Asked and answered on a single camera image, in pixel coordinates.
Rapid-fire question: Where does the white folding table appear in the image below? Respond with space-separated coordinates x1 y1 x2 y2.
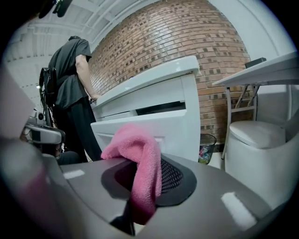
212 51 299 161

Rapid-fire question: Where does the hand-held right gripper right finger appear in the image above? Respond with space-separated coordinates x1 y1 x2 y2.
137 153 287 239

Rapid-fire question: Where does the white ceramic sink top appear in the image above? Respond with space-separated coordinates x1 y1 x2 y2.
90 55 200 108

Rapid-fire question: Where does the black box device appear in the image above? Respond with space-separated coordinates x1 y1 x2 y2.
245 57 267 69

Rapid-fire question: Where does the black equipment with cables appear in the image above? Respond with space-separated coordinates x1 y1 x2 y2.
38 66 58 128

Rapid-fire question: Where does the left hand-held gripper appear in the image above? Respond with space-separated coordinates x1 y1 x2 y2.
24 123 66 144

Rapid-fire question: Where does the black wire waste bin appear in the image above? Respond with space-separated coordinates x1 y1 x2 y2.
198 133 217 164

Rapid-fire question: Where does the white toilet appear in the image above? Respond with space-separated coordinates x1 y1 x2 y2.
224 85 299 211

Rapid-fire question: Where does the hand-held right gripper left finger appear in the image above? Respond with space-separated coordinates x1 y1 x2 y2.
0 139 139 239

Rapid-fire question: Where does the pink cloth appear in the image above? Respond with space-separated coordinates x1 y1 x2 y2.
100 123 163 226

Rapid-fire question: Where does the white drawer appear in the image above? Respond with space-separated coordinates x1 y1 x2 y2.
90 108 189 163

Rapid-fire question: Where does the white vanity cabinet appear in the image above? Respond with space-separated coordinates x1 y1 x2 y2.
91 74 202 165

